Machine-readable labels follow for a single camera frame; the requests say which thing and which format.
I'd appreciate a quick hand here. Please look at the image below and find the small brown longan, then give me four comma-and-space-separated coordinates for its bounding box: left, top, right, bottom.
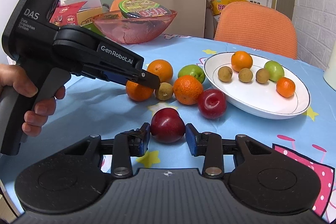
155, 83, 174, 101

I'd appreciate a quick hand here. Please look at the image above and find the person's left hand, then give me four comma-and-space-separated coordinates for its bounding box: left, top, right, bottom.
1, 64, 66, 137

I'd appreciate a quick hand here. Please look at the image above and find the dark red plum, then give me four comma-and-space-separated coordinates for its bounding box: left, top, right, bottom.
150, 107, 186, 143

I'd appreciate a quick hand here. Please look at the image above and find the tangerine with stem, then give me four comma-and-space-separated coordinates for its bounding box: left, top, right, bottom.
126, 81, 154, 102

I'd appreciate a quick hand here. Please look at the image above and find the orange chair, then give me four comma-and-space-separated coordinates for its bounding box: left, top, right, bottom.
109, 0, 124, 11
214, 2, 297, 59

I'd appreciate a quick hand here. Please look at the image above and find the bright red plum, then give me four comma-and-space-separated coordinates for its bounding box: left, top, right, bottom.
198, 89, 227, 119

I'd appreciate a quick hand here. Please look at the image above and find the yellow snack bag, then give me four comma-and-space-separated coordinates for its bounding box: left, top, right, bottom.
210, 0, 247, 16

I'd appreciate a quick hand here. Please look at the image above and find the small green apple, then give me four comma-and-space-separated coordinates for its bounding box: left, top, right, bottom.
178, 64, 206, 83

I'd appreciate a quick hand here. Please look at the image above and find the blue patterned tablecloth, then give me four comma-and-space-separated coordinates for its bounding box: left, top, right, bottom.
0, 33, 336, 223

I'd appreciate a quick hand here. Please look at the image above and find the green cardboard box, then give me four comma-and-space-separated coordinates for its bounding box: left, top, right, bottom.
82, 22, 104, 36

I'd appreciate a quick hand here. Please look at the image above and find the white porcelain plate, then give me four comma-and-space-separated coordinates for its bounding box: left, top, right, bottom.
203, 52, 311, 119

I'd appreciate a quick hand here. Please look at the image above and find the pink plastic bowl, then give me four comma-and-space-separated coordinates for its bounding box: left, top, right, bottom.
92, 10, 177, 44

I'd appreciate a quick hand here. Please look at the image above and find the large green apple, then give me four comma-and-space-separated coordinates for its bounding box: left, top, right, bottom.
264, 60, 285, 82

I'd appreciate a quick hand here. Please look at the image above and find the brown cardboard box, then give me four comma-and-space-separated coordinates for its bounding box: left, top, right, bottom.
150, 0, 207, 38

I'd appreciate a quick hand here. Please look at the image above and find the red snack box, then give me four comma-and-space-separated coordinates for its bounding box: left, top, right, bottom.
50, 1, 86, 27

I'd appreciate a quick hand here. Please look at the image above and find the instant noodle cup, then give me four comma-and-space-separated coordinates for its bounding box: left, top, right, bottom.
119, 0, 171, 18

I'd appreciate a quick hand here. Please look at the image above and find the bumpy middle tangerine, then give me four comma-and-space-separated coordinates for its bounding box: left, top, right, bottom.
173, 75, 203, 105

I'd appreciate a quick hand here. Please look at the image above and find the white thermos jug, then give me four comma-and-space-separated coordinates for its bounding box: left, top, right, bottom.
323, 43, 336, 90

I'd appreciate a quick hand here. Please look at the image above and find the back round orange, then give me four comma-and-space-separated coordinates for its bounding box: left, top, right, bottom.
147, 59, 173, 83

